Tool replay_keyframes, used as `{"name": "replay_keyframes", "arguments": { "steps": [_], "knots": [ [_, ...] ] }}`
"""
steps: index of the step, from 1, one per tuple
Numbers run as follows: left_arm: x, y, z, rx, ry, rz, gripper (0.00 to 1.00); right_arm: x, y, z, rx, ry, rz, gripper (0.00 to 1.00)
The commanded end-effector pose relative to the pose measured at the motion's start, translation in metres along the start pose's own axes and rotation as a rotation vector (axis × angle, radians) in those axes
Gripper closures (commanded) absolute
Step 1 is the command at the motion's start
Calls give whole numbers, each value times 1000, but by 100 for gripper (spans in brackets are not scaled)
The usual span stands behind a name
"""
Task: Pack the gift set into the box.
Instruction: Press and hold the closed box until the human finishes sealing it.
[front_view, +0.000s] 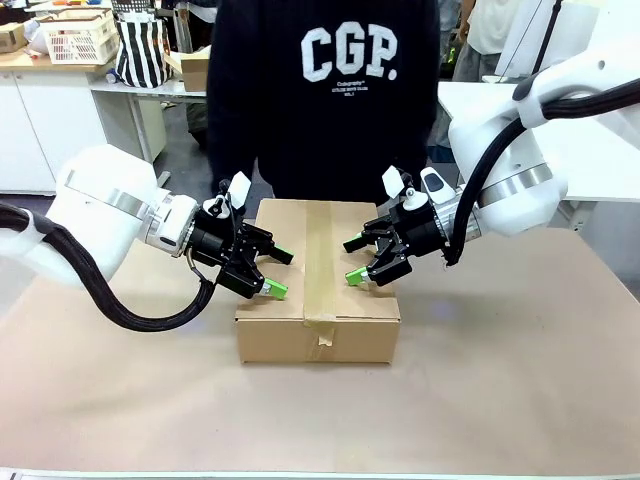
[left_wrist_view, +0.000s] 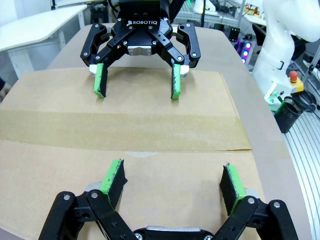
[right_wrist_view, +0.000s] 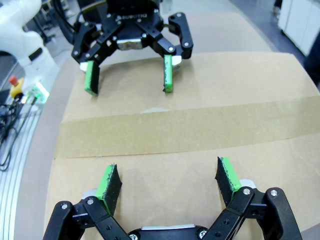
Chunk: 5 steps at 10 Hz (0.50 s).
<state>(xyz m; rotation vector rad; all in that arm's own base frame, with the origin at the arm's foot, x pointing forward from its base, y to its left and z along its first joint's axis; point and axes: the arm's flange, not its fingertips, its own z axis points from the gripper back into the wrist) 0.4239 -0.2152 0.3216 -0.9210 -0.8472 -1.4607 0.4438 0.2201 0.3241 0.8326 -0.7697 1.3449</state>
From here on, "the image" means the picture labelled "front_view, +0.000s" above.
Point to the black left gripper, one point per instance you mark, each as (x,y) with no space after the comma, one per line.
(215,245)

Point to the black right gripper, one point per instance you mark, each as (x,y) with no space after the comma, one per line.
(422,230)

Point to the brown cardboard shipping box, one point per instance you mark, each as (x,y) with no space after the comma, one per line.
(270,335)

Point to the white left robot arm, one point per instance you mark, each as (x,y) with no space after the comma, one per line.
(100,200)

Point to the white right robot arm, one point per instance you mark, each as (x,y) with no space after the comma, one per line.
(510,150)

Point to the small open cardboard box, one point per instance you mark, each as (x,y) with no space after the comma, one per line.
(195,72)

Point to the brown packing tape strip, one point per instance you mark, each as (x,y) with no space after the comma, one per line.
(320,260)

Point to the person's black printed sweatshirt torso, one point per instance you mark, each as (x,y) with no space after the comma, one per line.
(320,125)

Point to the white desk with metal leg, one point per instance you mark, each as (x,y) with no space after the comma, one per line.
(145,87)

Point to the black white striped bag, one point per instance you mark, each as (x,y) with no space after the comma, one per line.
(142,55)

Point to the bystander in white shirt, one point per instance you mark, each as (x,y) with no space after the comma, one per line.
(487,30)

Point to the black stand pole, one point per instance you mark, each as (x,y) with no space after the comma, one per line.
(545,40)

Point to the white cabinet on casters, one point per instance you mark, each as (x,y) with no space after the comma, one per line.
(30,125)

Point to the white plastic crate basket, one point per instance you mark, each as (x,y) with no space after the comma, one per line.
(80,40)

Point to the white board panel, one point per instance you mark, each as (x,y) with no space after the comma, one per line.
(575,25)

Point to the closed small cardboard carton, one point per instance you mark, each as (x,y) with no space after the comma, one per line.
(10,40)

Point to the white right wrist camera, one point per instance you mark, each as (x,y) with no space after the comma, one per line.
(395,182)

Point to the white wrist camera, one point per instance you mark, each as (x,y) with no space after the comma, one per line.
(395,182)
(240,190)

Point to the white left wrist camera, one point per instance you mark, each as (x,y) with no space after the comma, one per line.
(240,190)

